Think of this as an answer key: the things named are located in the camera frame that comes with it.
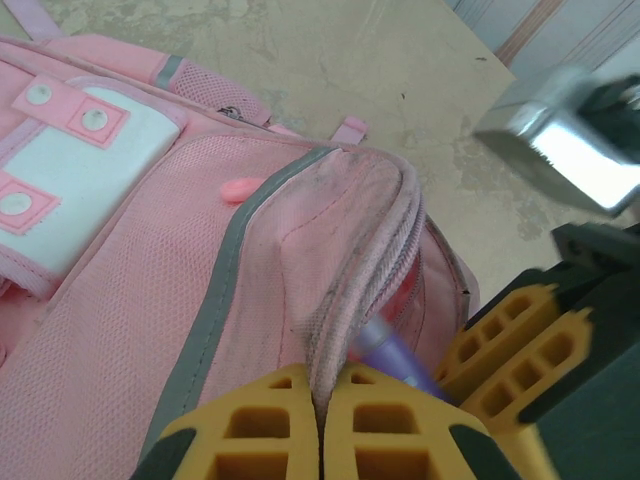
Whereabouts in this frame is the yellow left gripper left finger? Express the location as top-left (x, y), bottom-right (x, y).
top-left (129, 363), bottom-right (321, 480)

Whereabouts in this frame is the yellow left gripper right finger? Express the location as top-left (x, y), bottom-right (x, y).
top-left (319, 362), bottom-right (521, 480)

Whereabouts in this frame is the purple pen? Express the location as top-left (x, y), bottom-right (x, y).
top-left (349, 314), bottom-right (456, 406)

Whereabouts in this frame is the pink backpack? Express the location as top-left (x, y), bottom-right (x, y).
top-left (0, 0), bottom-right (481, 480)

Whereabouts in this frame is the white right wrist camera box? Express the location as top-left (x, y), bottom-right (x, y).
top-left (473, 63), bottom-right (640, 217)

